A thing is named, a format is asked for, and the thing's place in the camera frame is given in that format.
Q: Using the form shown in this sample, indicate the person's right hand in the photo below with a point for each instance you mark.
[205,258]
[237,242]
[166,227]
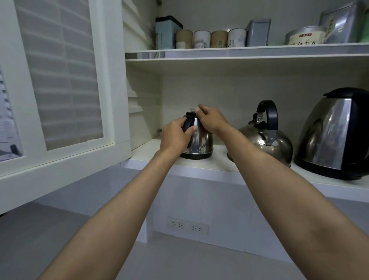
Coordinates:
[210,119]

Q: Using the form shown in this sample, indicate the person's left hand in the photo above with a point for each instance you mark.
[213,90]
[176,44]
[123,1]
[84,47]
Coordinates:
[173,138]

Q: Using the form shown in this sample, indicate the person's right fingers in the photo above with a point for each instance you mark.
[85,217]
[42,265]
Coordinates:
[202,111]

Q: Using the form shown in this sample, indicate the person's left thumb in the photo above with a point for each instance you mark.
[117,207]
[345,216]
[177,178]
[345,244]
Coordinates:
[191,130]

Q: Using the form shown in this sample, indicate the small steel electric kettle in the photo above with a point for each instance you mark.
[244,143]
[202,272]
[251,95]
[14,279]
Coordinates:
[199,142]

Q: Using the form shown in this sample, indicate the person's left forearm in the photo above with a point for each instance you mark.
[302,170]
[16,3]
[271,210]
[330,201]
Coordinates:
[112,219]

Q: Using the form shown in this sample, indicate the person's right forearm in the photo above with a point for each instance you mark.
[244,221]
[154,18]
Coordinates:
[297,207]

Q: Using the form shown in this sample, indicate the white cabinet bottom shelf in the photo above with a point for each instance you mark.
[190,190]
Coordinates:
[201,170]

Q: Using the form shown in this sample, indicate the white cabinet shelf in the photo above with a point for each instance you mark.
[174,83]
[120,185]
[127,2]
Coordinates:
[245,53]
[201,170]

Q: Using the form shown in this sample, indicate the steel stovetop whistling kettle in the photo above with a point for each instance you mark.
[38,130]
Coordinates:
[266,138]

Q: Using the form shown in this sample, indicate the white round tea canister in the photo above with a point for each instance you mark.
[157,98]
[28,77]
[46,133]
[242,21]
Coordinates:
[237,37]
[201,39]

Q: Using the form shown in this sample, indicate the tan round tea canister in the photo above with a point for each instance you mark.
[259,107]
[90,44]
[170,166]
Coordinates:
[219,39]
[184,39]

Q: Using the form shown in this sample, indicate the teal tea box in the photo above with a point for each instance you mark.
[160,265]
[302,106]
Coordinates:
[165,33]

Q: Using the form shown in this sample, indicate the grey square tin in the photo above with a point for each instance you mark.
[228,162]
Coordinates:
[258,33]

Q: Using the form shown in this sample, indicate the round silver tea tin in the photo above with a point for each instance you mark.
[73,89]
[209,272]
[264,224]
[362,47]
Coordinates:
[305,37]

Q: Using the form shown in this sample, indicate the large steel electric kettle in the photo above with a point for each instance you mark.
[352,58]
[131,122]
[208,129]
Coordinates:
[334,135]

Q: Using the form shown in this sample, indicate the white cabinet door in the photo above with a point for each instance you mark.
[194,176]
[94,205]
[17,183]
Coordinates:
[57,86]

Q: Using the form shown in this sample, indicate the large silver square tin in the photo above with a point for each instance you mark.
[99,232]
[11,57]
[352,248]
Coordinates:
[343,24]

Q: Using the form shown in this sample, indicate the white wall power socket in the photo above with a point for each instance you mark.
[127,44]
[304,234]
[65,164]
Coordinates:
[197,228]
[177,223]

